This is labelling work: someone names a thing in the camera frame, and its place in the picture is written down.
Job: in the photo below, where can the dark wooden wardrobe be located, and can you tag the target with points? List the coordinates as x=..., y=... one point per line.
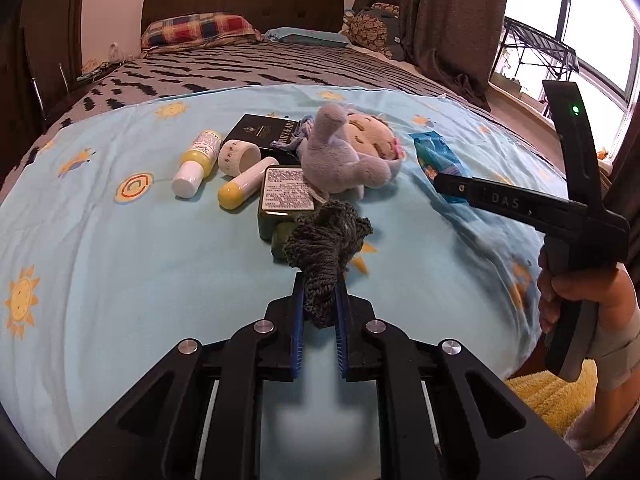
x=35, y=20

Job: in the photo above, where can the black box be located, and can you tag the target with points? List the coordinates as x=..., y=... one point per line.
x=262, y=132

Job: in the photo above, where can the small orange toy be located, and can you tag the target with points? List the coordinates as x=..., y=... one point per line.
x=604, y=154

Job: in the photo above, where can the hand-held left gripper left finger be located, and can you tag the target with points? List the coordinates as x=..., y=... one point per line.
x=298, y=332

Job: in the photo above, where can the black metal rack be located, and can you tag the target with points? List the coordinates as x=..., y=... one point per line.
x=540, y=40

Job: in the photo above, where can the plaid pillow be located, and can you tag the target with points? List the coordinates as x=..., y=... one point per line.
x=200, y=27

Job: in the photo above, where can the small olive green object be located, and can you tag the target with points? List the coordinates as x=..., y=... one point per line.
x=280, y=241

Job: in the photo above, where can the grey knitted cloth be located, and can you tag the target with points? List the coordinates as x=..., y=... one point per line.
x=325, y=240

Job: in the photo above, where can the light blue pillow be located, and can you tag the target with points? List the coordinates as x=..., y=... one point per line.
x=305, y=36

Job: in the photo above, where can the dark grey curtain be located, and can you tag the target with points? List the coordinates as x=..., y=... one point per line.
x=445, y=25

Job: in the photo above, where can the person's right forearm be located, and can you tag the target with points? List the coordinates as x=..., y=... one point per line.
x=622, y=410

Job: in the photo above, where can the crumpled blue white wrapper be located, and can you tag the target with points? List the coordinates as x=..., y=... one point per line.
x=295, y=135

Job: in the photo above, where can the window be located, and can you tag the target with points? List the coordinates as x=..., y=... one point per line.
x=600, y=10

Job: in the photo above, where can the yellow towel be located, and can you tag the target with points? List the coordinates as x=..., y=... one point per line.
x=550, y=400

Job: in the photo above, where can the grey-blue plush doll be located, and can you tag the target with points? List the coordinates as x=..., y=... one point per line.
x=335, y=165

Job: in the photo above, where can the white tube with yellow cap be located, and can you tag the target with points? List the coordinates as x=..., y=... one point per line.
x=245, y=185

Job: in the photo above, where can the small white jar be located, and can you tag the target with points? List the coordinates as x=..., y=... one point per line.
x=237, y=157

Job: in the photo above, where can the light blue sun-print blanket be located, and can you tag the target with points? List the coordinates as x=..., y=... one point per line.
x=150, y=285

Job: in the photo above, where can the dark wooden headboard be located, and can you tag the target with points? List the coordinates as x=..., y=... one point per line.
x=240, y=0

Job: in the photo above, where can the green tin with white label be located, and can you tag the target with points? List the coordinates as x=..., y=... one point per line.
x=287, y=190

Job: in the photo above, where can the person's right hand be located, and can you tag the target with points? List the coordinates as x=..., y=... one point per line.
x=592, y=290

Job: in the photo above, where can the yellow white lotion bottle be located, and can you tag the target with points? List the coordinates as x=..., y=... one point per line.
x=195, y=160

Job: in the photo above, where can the patterned brown cushion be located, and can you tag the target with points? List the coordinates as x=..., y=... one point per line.
x=372, y=30

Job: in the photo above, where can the grey black striped bedspread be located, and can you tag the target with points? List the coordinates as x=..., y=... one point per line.
x=250, y=65

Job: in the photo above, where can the blue snack packet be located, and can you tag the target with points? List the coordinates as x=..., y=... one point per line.
x=435, y=155

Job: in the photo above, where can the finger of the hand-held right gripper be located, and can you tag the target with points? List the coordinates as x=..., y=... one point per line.
x=452, y=187

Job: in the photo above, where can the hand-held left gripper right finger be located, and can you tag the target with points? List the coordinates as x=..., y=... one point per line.
x=341, y=332

